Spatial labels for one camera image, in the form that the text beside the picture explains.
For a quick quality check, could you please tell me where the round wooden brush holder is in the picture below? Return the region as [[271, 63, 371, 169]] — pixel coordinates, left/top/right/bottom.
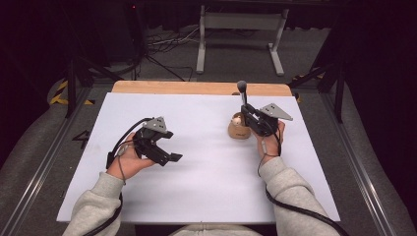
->
[[227, 112, 253, 141]]

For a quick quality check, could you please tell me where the thin black floor cable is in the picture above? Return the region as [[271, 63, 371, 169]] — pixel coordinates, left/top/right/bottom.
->
[[144, 53, 195, 83]]

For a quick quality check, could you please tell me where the bundle of floor cables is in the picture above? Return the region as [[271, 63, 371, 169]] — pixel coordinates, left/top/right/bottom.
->
[[146, 27, 202, 55]]

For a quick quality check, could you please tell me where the white metal stand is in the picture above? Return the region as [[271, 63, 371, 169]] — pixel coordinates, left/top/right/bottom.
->
[[196, 4, 290, 77]]

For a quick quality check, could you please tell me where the right hand-held gripper black cable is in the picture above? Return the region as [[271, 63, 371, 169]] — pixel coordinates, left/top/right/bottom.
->
[[257, 120, 351, 236]]

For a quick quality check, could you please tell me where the left hand-held gripper black cable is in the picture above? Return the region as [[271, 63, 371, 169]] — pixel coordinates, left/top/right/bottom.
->
[[82, 117, 155, 236]]

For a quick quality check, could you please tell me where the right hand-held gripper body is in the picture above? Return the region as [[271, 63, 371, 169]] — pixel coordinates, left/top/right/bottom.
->
[[249, 102, 294, 138]]

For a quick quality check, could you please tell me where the yellow black hazard tape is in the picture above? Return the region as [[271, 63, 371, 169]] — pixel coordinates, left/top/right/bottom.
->
[[48, 80, 96, 106]]

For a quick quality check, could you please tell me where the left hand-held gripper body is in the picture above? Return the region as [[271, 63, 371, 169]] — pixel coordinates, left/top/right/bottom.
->
[[133, 116, 168, 165]]

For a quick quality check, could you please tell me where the person's torso grey clothing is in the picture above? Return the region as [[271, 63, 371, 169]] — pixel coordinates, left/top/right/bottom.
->
[[168, 223, 264, 236]]

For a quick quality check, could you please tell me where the aluminium floor rail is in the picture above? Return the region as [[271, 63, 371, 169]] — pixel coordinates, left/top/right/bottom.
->
[[319, 92, 395, 236], [0, 87, 93, 236]]

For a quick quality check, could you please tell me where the black metal stand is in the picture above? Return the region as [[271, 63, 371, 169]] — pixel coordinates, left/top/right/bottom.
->
[[288, 58, 348, 124]]

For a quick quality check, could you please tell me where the person's left hand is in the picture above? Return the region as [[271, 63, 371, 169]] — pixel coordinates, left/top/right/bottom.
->
[[106, 131, 157, 181]]

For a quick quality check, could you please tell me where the black makeup brush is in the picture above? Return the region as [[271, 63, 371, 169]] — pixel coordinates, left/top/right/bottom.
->
[[236, 80, 249, 108]]

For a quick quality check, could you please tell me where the black tripod stand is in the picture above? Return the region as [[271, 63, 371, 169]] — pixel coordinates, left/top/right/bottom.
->
[[63, 45, 126, 119]]

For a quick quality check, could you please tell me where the person's right hand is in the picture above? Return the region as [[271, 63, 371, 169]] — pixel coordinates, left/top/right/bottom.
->
[[255, 120, 286, 165]]

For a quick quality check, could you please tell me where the white table mat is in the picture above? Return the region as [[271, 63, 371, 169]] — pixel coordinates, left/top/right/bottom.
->
[[56, 92, 341, 225]]

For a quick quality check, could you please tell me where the hand-held gripper black cable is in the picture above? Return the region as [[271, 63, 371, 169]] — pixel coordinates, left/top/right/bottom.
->
[[82, 117, 155, 236], [257, 120, 351, 236]]

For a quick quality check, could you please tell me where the wooden table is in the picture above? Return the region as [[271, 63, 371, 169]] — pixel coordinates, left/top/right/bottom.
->
[[111, 81, 293, 97]]

